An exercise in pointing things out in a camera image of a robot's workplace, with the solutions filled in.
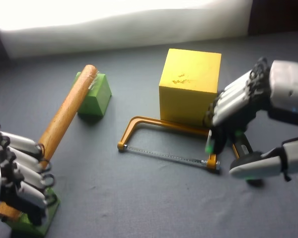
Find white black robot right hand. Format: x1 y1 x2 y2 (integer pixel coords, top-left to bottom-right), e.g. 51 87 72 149
203 57 298 185

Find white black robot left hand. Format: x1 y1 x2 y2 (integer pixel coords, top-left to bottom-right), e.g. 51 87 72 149
0 120 56 226

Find brown wooden dowel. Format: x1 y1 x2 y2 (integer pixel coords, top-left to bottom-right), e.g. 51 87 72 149
0 64 99 222

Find yellow frame hacksaw black handle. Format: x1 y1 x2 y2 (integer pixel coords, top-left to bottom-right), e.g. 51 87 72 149
117 116 263 176

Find green wooden support block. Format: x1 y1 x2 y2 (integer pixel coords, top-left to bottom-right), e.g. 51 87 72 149
76 71 113 122
4 187 62 237

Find yellow wooden block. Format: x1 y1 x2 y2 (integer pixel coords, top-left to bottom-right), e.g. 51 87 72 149
158 48 223 128

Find grey table cloth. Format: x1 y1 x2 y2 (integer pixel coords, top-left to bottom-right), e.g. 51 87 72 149
0 31 298 238

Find white backdrop sheet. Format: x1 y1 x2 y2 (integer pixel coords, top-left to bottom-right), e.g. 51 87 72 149
0 0 254 60

